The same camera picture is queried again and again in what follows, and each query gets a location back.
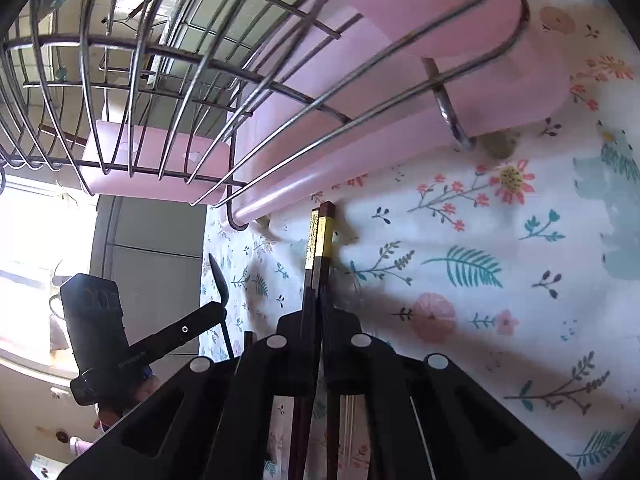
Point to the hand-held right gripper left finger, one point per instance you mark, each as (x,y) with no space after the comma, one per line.
(290,355)

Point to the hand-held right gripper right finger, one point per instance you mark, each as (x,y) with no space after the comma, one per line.
(345,355)

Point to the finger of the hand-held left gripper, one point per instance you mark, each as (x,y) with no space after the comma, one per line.
(185,331)

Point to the black spoon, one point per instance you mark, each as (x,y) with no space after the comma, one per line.
(220,280)

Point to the dark chopstick with gold band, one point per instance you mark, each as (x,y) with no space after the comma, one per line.
(312,240)
(327,240)

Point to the pink plastic utensil holder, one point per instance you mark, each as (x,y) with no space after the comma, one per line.
(120,152)

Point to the person's left hand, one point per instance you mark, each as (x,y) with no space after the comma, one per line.
(106,417)

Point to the grey lower kitchen cabinets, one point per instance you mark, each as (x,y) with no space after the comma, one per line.
(150,260)

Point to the kitchen window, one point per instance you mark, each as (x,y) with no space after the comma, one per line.
(35,260)

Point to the floral tablecloth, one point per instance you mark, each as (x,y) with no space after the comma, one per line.
(450,230)

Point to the pink plastic drip tray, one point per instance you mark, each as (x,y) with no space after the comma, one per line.
(350,125)

